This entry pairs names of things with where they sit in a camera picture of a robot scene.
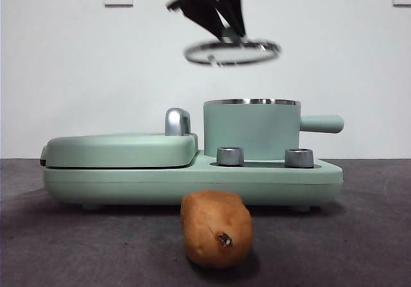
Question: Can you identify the glass lid green knob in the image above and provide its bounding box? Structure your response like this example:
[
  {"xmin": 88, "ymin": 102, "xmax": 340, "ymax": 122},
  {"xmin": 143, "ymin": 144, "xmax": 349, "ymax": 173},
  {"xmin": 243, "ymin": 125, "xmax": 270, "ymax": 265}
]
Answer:
[{"xmin": 183, "ymin": 36, "xmax": 283, "ymax": 67}]

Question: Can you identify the brown potato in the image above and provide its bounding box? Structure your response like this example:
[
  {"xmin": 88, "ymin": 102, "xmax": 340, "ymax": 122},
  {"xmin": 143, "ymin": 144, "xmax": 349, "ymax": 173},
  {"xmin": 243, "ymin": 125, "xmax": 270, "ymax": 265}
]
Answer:
[{"xmin": 180, "ymin": 189, "xmax": 254, "ymax": 270}]

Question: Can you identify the silver control knob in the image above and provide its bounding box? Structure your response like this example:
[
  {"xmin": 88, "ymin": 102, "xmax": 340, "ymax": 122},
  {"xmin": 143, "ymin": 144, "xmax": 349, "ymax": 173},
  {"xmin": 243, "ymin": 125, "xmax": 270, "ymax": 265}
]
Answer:
[
  {"xmin": 284, "ymin": 148, "xmax": 315, "ymax": 168},
  {"xmin": 216, "ymin": 146, "xmax": 246, "ymax": 166}
]

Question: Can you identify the green breakfast machine base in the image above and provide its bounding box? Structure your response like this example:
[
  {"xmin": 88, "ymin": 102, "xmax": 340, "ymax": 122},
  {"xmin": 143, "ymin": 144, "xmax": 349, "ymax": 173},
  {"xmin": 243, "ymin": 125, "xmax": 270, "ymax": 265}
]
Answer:
[{"xmin": 41, "ymin": 148, "xmax": 344, "ymax": 213}]

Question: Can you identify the green pot with handle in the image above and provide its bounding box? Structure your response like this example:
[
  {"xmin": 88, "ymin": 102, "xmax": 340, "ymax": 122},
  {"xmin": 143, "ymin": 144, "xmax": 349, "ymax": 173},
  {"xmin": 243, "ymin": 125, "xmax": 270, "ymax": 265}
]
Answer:
[{"xmin": 202, "ymin": 98, "xmax": 345, "ymax": 159}]

